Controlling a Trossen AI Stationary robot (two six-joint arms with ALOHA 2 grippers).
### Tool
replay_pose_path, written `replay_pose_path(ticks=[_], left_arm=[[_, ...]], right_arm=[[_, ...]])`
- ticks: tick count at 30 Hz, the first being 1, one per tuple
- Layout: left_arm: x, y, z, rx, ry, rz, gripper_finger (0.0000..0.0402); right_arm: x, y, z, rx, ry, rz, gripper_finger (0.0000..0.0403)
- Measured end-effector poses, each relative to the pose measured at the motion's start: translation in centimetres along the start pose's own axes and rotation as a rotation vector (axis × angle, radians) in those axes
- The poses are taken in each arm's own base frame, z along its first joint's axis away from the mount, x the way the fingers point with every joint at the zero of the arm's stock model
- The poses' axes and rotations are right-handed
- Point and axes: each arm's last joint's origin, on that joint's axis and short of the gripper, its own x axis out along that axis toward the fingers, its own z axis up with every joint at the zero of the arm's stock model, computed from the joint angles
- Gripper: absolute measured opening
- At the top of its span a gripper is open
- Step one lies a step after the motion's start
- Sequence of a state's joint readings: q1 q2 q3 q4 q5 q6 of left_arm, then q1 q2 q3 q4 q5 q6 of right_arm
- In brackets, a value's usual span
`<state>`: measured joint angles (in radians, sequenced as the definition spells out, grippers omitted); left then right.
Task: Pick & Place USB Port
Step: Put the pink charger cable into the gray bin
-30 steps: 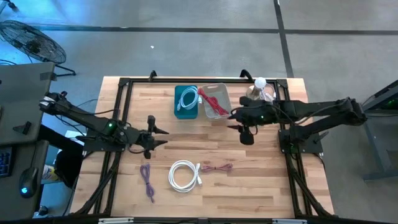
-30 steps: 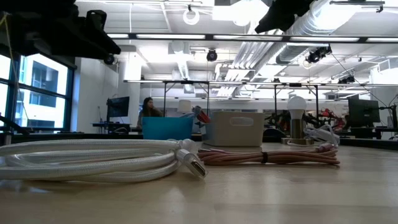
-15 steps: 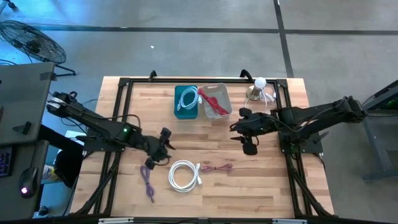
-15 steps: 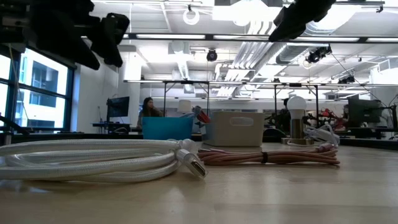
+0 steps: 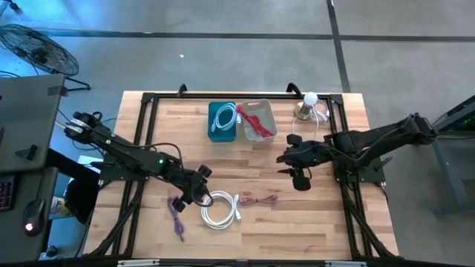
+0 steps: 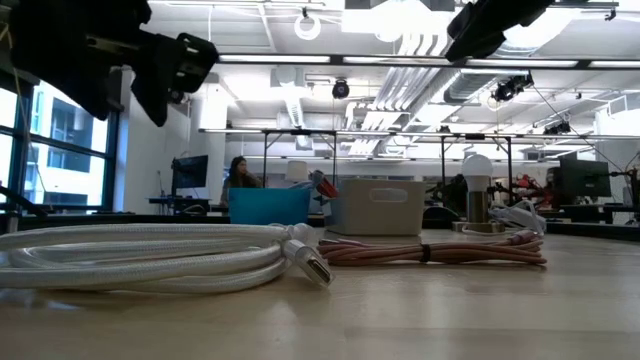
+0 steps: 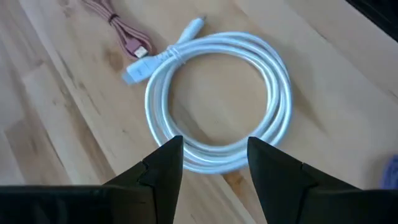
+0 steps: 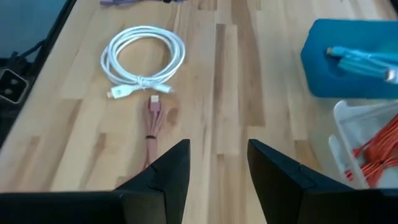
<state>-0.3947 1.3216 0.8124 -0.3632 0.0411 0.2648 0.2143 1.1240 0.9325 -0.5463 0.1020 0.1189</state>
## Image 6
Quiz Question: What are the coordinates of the black computer monitor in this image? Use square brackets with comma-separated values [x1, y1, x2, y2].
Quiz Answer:
[547, 158, 612, 199]
[170, 154, 210, 199]

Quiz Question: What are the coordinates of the white plastic bin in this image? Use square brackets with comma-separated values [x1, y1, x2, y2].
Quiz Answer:
[327, 178, 426, 237]

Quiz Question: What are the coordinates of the person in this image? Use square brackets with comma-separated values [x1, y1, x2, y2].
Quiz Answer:
[219, 155, 264, 206]

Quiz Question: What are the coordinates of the white ring light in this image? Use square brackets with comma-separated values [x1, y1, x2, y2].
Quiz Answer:
[293, 13, 322, 41]

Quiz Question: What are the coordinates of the thick white braided cable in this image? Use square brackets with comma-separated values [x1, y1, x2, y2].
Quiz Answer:
[0, 222, 335, 295]

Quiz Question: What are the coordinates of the black rig frame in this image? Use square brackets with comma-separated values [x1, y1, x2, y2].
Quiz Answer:
[260, 128, 339, 189]
[439, 133, 514, 201]

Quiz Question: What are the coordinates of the white lampshade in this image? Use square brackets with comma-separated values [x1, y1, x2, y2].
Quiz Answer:
[285, 159, 310, 184]

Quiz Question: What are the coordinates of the white lamp cord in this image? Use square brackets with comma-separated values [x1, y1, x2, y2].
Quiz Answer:
[459, 199, 548, 236]

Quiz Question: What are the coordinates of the teal plastic bin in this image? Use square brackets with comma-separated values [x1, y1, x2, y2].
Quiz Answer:
[228, 186, 314, 226]

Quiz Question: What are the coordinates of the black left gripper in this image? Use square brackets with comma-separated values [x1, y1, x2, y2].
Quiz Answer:
[9, 0, 220, 128]

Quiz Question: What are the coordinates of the pink braided USB cable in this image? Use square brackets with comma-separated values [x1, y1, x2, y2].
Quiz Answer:
[317, 228, 548, 267]

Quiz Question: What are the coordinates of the brass lamp with white bulb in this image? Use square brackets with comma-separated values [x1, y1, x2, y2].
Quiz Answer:
[452, 153, 506, 234]

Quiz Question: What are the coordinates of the black overhead light beam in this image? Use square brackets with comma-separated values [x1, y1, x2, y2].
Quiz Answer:
[214, 52, 640, 71]

